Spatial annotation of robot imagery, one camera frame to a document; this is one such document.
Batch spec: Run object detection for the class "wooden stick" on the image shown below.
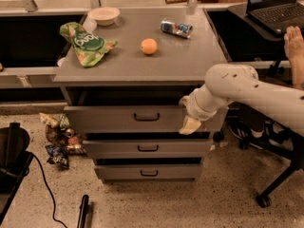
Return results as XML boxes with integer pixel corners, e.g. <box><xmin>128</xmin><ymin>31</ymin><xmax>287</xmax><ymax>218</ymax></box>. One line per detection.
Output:
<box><xmin>165</xmin><ymin>0</ymin><xmax>188</xmax><ymax>4</ymax></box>

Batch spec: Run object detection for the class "grey bottom drawer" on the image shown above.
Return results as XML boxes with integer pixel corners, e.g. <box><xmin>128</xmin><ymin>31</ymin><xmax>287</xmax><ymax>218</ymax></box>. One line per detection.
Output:
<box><xmin>94</xmin><ymin>164</ymin><xmax>202</xmax><ymax>181</ymax></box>

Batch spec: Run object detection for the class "black cable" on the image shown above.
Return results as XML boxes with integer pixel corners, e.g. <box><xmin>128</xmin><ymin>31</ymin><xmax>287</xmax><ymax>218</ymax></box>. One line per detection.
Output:
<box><xmin>29</xmin><ymin>151</ymin><xmax>68</xmax><ymax>228</ymax></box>

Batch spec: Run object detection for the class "grey drawer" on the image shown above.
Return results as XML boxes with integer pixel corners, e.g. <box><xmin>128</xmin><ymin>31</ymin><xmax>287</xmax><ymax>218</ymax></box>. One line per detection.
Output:
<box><xmin>94</xmin><ymin>164</ymin><xmax>202</xmax><ymax>181</ymax></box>
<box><xmin>63</xmin><ymin>104</ymin><xmax>229</xmax><ymax>134</ymax></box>
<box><xmin>85</xmin><ymin>139</ymin><xmax>212</xmax><ymax>159</ymax></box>

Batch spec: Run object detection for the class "black cylinder on floor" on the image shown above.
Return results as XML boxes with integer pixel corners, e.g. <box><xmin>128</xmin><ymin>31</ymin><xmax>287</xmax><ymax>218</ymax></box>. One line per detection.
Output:
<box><xmin>77</xmin><ymin>195</ymin><xmax>89</xmax><ymax>228</ymax></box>

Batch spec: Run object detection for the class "black laptop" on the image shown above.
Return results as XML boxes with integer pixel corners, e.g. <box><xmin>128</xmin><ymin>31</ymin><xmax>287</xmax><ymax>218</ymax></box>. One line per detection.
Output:
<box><xmin>246</xmin><ymin>0</ymin><xmax>304</xmax><ymax>37</ymax></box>

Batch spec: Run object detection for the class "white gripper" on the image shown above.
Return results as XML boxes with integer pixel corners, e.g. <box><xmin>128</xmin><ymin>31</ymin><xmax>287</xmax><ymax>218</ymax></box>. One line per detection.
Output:
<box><xmin>179</xmin><ymin>90</ymin><xmax>216</xmax><ymax>135</ymax></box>

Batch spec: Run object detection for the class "person's hand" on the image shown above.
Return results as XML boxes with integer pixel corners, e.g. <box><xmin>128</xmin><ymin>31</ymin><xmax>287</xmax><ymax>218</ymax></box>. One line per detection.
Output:
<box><xmin>284</xmin><ymin>27</ymin><xmax>304</xmax><ymax>61</ymax></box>

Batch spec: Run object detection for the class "white bowl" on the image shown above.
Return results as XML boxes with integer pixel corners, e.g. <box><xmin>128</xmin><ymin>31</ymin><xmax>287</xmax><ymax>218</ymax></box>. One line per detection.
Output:
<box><xmin>88</xmin><ymin>7</ymin><xmax>120</xmax><ymax>26</ymax></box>

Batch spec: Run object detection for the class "pile of snack bags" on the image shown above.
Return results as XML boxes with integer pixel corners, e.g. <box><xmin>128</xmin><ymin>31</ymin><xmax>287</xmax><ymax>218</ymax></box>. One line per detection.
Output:
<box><xmin>39</xmin><ymin>113</ymin><xmax>86</xmax><ymax>168</ymax></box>

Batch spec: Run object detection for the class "black sneaker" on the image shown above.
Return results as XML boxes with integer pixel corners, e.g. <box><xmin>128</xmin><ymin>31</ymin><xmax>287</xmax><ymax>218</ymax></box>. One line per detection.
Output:
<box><xmin>228</xmin><ymin>121</ymin><xmax>269</xmax><ymax>150</ymax></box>

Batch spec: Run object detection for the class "black office chair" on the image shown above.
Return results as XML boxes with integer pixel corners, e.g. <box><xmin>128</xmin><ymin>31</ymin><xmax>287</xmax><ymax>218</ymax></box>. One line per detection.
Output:
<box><xmin>237</xmin><ymin>121</ymin><xmax>304</xmax><ymax>209</ymax></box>

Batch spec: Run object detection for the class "crushed blue soda can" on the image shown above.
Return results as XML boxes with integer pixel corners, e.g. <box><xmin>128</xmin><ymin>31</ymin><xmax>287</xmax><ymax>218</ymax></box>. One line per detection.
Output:
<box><xmin>161</xmin><ymin>19</ymin><xmax>193</xmax><ymax>39</ymax></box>

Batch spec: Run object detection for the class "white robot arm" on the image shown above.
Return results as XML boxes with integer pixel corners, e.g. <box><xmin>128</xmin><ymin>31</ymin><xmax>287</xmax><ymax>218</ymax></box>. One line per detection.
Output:
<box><xmin>180</xmin><ymin>64</ymin><xmax>304</xmax><ymax>136</ymax></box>

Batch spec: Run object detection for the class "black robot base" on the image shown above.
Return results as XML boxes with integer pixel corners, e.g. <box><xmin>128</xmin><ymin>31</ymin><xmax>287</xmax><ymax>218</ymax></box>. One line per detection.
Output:
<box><xmin>0</xmin><ymin>123</ymin><xmax>29</xmax><ymax>224</ymax></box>

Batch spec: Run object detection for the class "grey drawer cabinet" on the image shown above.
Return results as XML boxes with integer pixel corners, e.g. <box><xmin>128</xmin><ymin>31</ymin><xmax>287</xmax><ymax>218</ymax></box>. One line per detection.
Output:
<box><xmin>53</xmin><ymin>8</ymin><xmax>226</xmax><ymax>168</ymax></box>

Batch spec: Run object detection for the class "green chip bag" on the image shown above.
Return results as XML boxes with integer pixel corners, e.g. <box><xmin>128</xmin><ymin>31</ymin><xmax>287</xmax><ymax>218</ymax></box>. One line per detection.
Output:
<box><xmin>60</xmin><ymin>22</ymin><xmax>118</xmax><ymax>67</ymax></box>

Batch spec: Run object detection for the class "grey top drawer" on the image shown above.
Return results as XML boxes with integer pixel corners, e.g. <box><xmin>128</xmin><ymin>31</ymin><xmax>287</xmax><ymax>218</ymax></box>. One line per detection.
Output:
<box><xmin>63</xmin><ymin>104</ymin><xmax>229</xmax><ymax>134</ymax></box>

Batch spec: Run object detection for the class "grey middle drawer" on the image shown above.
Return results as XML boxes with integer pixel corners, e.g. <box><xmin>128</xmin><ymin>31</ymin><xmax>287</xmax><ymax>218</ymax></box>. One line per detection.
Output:
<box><xmin>85</xmin><ymin>139</ymin><xmax>212</xmax><ymax>159</ymax></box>

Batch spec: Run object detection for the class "orange fruit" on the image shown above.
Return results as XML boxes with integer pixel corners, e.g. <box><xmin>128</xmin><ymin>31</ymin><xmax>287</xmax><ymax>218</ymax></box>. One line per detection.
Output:
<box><xmin>141</xmin><ymin>38</ymin><xmax>158</xmax><ymax>55</ymax></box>

